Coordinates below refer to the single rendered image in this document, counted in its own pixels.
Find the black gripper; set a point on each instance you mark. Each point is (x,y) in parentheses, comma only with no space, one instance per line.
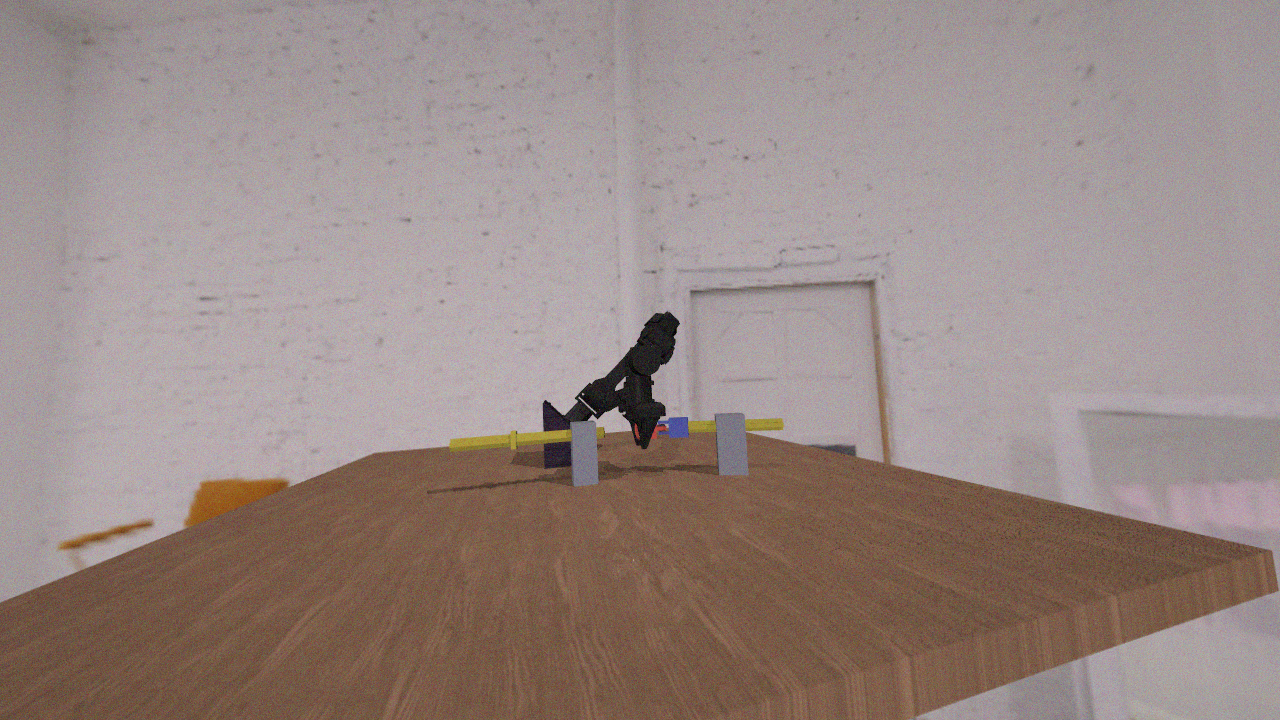
(645,412)

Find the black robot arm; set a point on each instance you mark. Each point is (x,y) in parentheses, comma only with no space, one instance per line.
(655,346)

